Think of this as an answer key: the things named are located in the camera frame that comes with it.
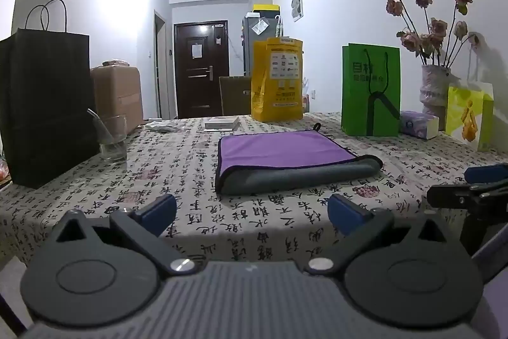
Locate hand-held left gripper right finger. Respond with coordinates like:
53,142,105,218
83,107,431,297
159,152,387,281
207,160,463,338
305,194,458,275

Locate flat cardboard panel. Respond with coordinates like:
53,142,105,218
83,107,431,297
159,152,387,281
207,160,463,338
218,76,253,116

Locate white and yellow gift bag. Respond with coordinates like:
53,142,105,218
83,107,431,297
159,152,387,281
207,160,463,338
445,44,495,152

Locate calligraphy print tablecloth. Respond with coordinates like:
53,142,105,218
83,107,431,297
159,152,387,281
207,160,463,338
0,111,508,269

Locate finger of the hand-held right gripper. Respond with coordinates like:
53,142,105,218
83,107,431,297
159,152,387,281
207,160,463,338
464,163,508,185
426,180,508,212

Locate dried pink roses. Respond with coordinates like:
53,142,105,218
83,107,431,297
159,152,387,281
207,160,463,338
386,0,482,68

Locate crumpled clear plastic wrapper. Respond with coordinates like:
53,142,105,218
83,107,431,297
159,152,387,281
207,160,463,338
144,120,179,132

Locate purple tissue pack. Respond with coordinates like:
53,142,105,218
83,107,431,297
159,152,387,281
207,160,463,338
399,110,440,140

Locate purple and grey towel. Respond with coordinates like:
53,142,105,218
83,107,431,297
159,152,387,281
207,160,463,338
215,123,384,195

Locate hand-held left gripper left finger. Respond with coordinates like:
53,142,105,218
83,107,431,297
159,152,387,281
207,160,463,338
51,194,196,276

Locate grey refrigerator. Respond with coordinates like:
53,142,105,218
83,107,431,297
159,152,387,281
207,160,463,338
242,14,283,78

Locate clear glass straw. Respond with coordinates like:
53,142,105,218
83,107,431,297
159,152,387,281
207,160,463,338
87,109,120,154

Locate dark brown door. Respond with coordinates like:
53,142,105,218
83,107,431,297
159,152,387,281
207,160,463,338
173,20,230,119

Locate yellow shopping bag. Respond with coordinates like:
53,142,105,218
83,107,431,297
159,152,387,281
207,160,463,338
251,37,304,123

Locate flat white box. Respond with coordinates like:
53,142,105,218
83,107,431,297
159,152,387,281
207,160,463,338
204,116,240,130

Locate wrapped grey vase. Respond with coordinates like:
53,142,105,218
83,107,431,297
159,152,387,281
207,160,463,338
421,64,460,132

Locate clear drinking glass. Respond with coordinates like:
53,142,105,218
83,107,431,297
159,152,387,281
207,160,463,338
96,115,128,164

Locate black paper bag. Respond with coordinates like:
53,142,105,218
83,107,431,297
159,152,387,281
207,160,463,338
0,0,101,189

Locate brown cardboard box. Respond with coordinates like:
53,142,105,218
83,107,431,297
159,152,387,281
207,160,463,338
90,59,144,135

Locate green paper bag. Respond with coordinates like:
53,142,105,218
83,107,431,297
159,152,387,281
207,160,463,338
341,43,402,137

